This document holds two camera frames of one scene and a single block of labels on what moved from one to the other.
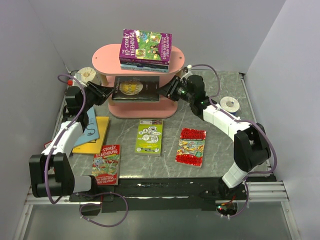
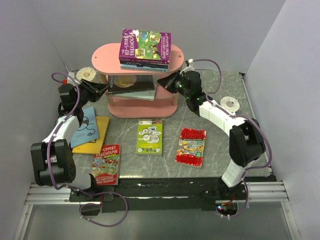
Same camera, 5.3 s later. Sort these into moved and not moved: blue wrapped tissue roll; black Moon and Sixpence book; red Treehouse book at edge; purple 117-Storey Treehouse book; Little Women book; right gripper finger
Moved: right gripper finger; black Moon and Sixpence book
Not moved: purple 117-Storey Treehouse book; red Treehouse book at edge; blue wrapped tissue roll; Little Women book
